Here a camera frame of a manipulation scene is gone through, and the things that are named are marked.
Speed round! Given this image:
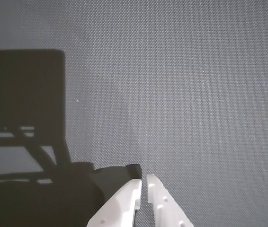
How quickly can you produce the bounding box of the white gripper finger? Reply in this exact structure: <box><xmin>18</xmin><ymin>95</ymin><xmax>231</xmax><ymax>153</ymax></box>
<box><xmin>146</xmin><ymin>174</ymin><xmax>195</xmax><ymax>227</ymax></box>
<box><xmin>86</xmin><ymin>179</ymin><xmax>143</xmax><ymax>227</ymax></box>

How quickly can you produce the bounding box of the dark grey desk mat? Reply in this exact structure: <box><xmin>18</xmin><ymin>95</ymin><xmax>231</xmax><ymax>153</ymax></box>
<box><xmin>0</xmin><ymin>0</ymin><xmax>268</xmax><ymax>227</ymax></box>

